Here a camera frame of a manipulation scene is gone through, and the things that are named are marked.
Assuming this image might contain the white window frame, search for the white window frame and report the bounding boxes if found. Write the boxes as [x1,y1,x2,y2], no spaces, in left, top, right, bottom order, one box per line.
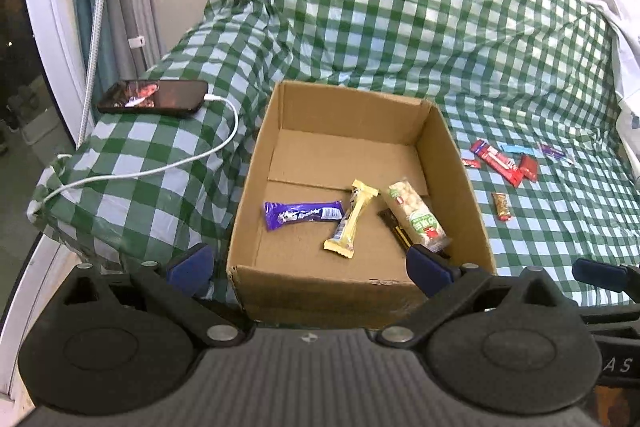
[0,0,96,400]

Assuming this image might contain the black smartphone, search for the black smartphone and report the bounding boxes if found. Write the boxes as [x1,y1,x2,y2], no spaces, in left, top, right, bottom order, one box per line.
[96,78,210,116]

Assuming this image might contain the red and white chocolate bar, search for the red and white chocolate bar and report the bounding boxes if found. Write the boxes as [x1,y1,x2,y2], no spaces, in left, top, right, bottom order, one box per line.
[472,139,524,186]

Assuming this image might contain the clear-wrapped peanut bar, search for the clear-wrapped peanut bar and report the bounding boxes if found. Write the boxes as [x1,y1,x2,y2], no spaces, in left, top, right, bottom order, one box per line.
[385,178,451,254]

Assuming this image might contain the cardboard box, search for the cardboard box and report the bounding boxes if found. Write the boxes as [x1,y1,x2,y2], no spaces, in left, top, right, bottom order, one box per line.
[226,80,498,330]

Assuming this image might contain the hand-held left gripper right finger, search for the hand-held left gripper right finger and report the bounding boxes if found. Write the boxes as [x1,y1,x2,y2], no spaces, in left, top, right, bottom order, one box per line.
[367,244,563,350]

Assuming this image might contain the yellow cream wafer bar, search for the yellow cream wafer bar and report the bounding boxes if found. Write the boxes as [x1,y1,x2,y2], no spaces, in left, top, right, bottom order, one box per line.
[322,178,380,259]

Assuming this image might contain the purple chocolate bar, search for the purple chocolate bar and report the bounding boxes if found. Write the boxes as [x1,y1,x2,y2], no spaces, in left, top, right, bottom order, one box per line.
[263,200,344,233]

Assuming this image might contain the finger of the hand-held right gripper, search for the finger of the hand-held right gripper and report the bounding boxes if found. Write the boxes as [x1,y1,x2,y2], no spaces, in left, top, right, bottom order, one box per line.
[571,258,640,295]

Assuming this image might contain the small red-brown snack bar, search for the small red-brown snack bar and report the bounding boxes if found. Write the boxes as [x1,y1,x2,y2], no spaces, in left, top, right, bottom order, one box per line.
[491,192,513,222]

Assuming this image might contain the thin purple stick packet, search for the thin purple stick packet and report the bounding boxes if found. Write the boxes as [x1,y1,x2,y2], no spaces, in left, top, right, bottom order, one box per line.
[540,143,576,165]

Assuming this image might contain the white charging cable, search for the white charging cable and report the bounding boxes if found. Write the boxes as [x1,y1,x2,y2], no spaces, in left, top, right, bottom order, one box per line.
[27,93,240,224]

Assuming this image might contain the red sachet packet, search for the red sachet packet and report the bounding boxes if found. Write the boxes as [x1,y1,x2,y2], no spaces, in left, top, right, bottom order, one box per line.
[517,154,540,184]

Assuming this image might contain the green checked blanket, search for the green checked blanket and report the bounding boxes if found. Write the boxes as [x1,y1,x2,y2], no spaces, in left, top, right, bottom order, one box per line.
[27,0,640,308]

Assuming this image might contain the silver wand with black grip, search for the silver wand with black grip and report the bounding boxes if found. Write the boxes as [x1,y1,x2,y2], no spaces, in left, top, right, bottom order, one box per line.
[75,0,113,148]

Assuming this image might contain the white printed cloth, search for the white printed cloth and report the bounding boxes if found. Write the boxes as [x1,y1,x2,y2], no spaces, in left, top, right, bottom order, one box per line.
[579,0,640,180]

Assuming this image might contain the dark brown chocolate bar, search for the dark brown chocolate bar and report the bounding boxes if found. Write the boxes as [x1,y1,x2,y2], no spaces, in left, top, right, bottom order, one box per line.
[376,208,451,260]

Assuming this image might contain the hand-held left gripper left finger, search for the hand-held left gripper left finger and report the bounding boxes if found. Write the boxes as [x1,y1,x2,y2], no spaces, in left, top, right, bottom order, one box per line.
[47,243,251,349]

